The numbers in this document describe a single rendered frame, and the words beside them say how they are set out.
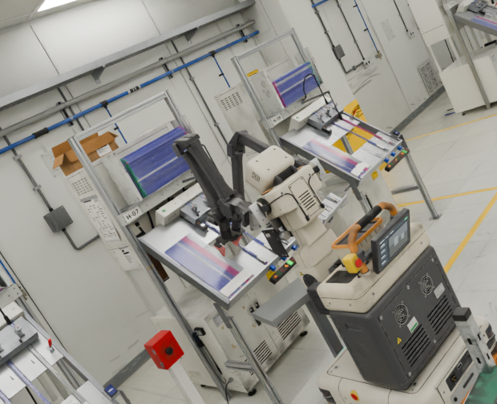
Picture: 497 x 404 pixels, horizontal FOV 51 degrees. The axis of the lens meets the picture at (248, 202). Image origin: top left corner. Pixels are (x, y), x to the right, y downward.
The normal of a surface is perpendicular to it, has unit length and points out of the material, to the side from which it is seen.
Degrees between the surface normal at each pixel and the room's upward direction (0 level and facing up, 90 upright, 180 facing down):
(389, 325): 90
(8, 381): 47
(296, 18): 90
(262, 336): 90
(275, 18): 90
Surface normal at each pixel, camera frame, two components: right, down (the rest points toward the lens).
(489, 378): -0.47, -0.86
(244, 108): -0.62, 0.48
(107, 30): 0.63, -0.16
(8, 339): 0.14, -0.71
